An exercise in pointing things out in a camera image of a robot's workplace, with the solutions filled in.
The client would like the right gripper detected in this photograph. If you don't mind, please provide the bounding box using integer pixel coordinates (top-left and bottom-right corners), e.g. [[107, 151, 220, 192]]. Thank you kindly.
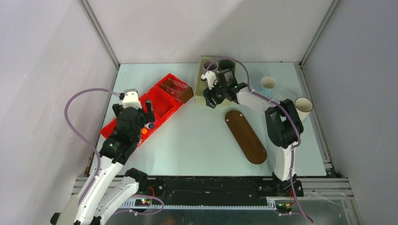
[[202, 79, 227, 109]]

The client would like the light blue mug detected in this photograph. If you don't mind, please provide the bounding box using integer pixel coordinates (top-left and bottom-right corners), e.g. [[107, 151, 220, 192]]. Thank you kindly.
[[260, 76, 277, 98]]

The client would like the clear textured acrylic tray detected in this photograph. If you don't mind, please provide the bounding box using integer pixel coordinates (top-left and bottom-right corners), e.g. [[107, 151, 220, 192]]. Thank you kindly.
[[269, 86, 298, 102]]

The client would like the white mug black handle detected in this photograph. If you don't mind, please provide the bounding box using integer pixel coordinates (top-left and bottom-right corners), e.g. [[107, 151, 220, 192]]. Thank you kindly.
[[294, 97, 314, 122]]

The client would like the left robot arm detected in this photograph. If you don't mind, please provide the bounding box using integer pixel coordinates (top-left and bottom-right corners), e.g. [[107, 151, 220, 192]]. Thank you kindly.
[[50, 100, 155, 225]]

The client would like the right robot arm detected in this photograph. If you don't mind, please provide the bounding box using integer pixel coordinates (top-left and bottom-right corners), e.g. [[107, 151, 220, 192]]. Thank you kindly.
[[200, 69, 304, 197]]

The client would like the brown oval wooden tray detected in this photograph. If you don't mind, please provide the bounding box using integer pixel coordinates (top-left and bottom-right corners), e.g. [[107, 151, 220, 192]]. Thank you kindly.
[[224, 110, 268, 165]]

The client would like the red divided organizer bin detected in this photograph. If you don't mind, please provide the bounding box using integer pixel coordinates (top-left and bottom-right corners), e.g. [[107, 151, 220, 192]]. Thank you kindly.
[[99, 73, 184, 147]]

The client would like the dark green mug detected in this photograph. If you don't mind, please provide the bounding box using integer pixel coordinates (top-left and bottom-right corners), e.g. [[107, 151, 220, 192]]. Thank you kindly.
[[218, 59, 236, 71]]

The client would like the cream plastic basket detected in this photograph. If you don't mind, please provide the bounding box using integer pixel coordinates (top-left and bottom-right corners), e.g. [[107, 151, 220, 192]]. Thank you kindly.
[[194, 56, 236, 106]]

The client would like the pink white mug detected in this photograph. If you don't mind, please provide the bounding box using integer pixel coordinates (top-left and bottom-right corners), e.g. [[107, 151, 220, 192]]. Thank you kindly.
[[201, 59, 219, 74]]

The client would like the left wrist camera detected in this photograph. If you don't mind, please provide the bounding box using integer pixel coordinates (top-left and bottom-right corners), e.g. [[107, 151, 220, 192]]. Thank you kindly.
[[119, 89, 142, 109]]

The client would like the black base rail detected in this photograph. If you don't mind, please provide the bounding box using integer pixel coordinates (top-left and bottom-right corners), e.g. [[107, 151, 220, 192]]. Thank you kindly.
[[139, 176, 304, 207]]

